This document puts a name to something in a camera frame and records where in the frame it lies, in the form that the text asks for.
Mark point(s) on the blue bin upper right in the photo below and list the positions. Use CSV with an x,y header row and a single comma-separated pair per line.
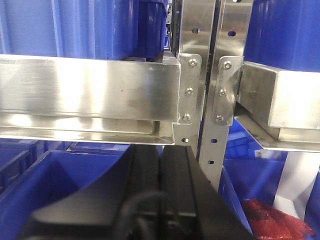
x,y
285,34

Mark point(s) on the right steel shelf beam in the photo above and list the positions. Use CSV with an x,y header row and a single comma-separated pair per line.
x,y
279,108

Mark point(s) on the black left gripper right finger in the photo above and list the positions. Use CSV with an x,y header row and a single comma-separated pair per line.
x,y
203,214

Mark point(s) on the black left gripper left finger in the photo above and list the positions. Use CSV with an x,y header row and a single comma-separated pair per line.
x,y
122,204

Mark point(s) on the red mesh bag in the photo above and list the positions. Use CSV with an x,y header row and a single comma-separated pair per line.
x,y
269,223

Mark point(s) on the blue bin lower right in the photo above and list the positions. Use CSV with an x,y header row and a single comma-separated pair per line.
x,y
286,180

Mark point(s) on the left steel shelf upright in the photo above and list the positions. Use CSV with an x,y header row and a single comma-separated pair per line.
x,y
190,40

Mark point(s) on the right steel shelf upright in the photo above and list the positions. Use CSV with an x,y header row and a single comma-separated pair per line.
x,y
229,34

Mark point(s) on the left steel shelf beam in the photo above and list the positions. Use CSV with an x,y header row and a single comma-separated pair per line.
x,y
89,100

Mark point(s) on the steel shelf upright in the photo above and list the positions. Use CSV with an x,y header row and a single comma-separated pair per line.
x,y
190,40
229,34

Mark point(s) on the blue bin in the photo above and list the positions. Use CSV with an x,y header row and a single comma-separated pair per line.
x,y
90,29
286,180
285,34
57,175

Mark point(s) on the blue bin lower left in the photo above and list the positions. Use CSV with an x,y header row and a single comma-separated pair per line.
x,y
57,175

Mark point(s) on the blue bin upper left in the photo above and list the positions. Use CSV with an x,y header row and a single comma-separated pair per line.
x,y
90,29

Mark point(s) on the steel shelf beam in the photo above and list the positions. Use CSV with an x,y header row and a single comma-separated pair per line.
x,y
279,108
89,100

